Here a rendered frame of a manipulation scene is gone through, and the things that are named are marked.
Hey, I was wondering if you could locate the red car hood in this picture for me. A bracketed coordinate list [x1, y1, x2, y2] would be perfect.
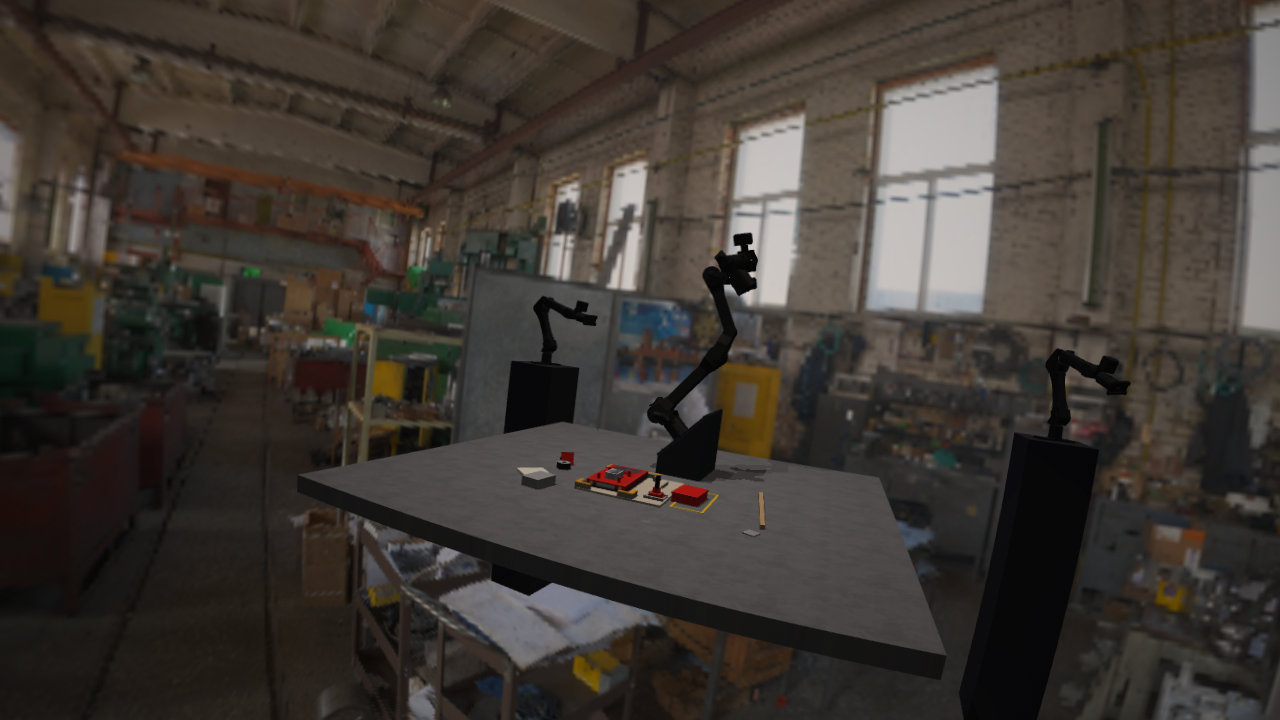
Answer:
[671, 484, 709, 506]

